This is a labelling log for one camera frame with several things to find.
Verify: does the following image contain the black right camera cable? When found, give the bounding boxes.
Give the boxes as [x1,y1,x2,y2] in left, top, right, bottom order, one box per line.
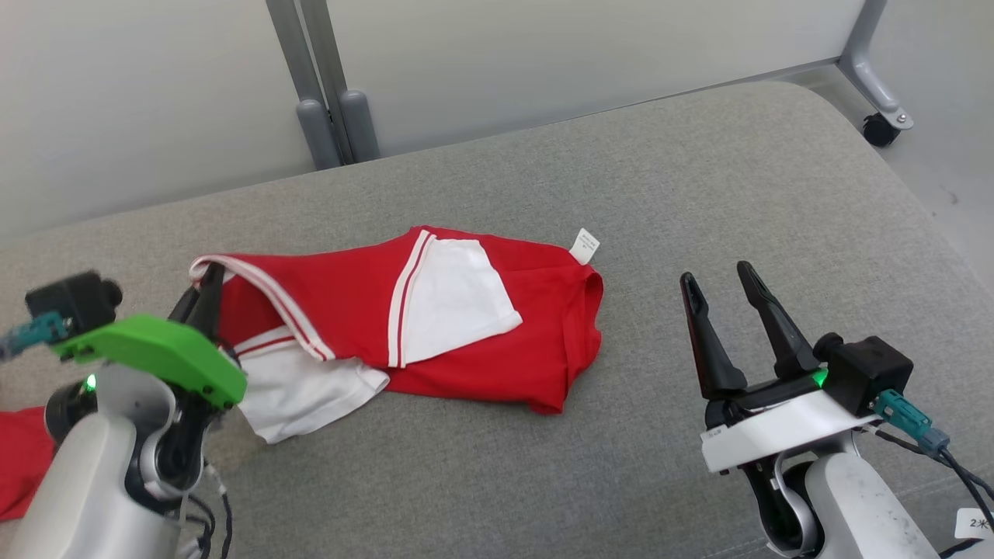
[870,425,994,559]

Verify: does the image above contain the teal right camera connector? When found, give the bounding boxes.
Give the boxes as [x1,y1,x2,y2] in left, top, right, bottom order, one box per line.
[874,391,951,456]

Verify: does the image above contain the red shorts with white stripe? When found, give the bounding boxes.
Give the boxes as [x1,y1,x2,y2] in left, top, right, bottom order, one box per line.
[0,405,60,521]

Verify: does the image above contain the teal camera connector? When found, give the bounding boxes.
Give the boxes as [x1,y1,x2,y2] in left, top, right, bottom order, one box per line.
[874,391,951,456]
[0,312,68,363]

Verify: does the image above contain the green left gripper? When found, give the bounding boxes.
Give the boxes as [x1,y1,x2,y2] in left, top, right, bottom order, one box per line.
[50,264,248,410]

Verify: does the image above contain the white partition with grey frame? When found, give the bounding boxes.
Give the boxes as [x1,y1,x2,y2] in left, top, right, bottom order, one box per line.
[299,0,915,165]
[0,0,342,249]

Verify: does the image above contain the red and white basketball jersey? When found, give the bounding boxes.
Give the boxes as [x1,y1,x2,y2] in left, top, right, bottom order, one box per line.
[189,225,605,445]

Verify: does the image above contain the black caster wheel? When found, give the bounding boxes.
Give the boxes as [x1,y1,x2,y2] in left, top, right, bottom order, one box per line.
[862,113,902,148]

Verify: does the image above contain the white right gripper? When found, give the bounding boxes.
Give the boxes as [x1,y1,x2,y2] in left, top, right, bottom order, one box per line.
[680,261,882,474]

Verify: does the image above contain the teal left camera connector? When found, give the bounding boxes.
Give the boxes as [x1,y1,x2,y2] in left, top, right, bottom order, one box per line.
[0,312,68,363]

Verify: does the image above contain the white right cable tag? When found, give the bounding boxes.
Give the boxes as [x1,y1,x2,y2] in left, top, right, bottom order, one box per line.
[954,508,994,541]

